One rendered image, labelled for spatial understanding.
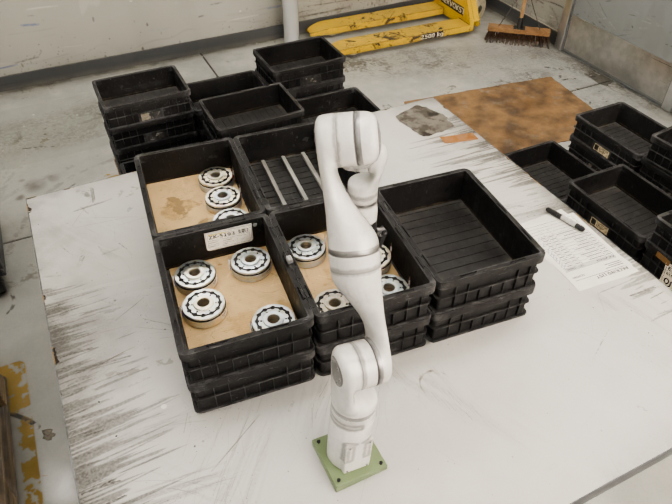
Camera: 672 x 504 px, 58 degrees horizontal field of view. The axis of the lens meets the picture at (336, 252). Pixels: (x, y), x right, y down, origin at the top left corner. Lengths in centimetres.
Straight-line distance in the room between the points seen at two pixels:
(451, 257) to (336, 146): 73
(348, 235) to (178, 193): 95
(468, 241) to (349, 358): 70
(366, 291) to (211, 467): 57
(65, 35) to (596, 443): 401
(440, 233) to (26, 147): 284
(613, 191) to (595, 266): 96
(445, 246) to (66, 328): 104
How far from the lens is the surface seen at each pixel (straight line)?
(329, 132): 101
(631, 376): 169
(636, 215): 276
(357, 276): 106
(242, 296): 154
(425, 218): 177
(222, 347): 132
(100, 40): 465
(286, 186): 188
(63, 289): 188
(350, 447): 129
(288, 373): 146
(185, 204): 185
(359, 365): 112
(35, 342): 278
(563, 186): 301
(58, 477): 237
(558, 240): 199
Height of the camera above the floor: 193
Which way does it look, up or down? 42 degrees down
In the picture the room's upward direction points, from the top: straight up
